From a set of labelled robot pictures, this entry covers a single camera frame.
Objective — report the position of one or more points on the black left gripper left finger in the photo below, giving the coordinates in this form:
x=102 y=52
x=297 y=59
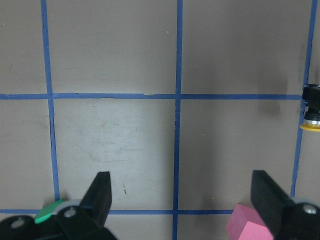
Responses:
x=97 y=200

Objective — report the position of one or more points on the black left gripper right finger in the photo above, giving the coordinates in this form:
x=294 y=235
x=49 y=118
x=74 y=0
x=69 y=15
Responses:
x=273 y=205

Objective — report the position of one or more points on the yellow push button switch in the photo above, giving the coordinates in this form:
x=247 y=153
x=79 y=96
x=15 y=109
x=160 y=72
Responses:
x=311 y=117

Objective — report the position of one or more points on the pink cube centre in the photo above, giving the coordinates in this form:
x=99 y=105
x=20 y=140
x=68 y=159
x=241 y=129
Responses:
x=246 y=224

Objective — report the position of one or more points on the green cube near left gripper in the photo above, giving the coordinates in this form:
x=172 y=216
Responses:
x=46 y=212

